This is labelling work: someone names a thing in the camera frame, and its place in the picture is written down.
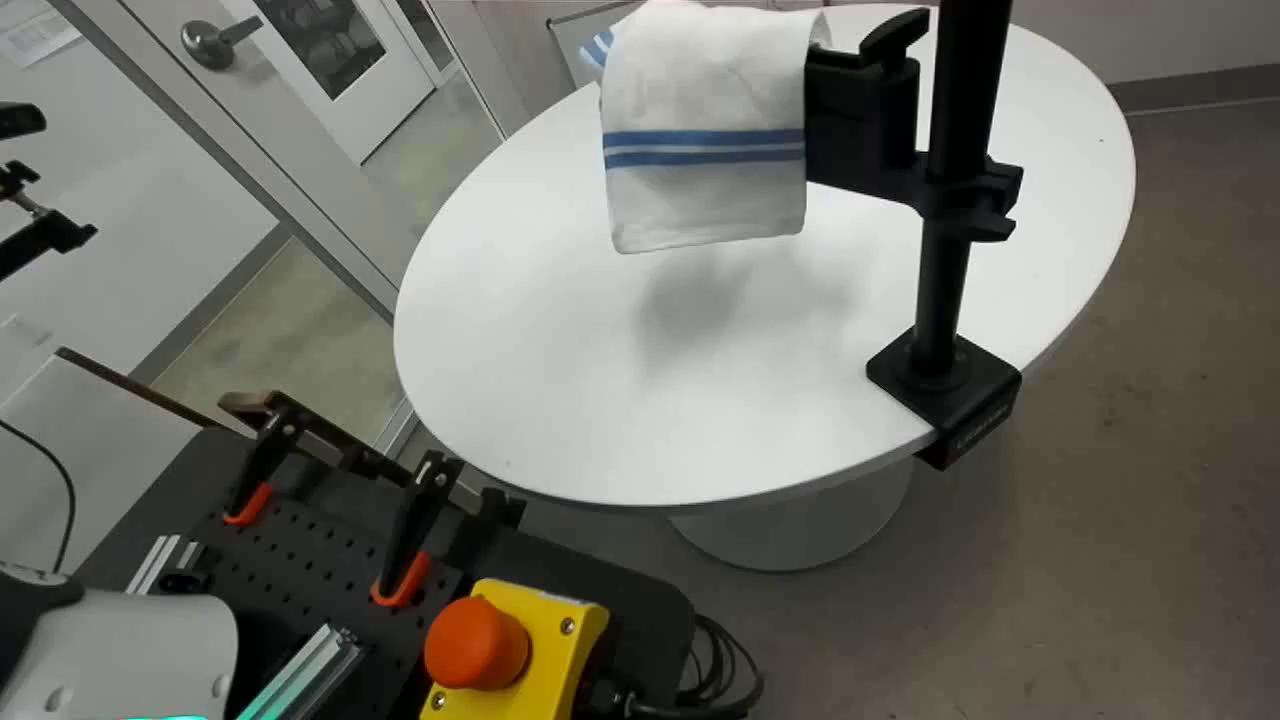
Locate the white cloth with blue stripes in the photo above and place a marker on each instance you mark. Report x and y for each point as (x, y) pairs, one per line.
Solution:
(694, 81)

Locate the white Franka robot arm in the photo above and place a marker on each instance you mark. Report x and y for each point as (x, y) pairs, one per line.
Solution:
(121, 660)

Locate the yellow emergency stop box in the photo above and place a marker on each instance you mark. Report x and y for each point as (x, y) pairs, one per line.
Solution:
(512, 655)

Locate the black clamp-on pole stand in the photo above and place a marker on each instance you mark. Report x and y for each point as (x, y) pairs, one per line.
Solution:
(952, 200)

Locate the white door with window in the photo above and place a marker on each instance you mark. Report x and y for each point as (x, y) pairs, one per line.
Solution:
(385, 81)

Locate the silver aluminium extrusion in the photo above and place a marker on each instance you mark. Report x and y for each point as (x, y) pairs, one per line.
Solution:
(305, 675)
(162, 565)

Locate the brown wooden strip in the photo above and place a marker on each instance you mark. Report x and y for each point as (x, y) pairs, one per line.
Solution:
(147, 391)

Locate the white paper sheet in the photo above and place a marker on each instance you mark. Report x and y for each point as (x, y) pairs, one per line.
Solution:
(32, 24)

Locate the white table pedestal base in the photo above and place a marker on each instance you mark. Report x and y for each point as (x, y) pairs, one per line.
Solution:
(802, 524)

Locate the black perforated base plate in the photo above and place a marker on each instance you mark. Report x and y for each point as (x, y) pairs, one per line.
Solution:
(323, 563)

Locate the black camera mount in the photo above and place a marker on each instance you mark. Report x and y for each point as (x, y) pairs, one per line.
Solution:
(43, 240)

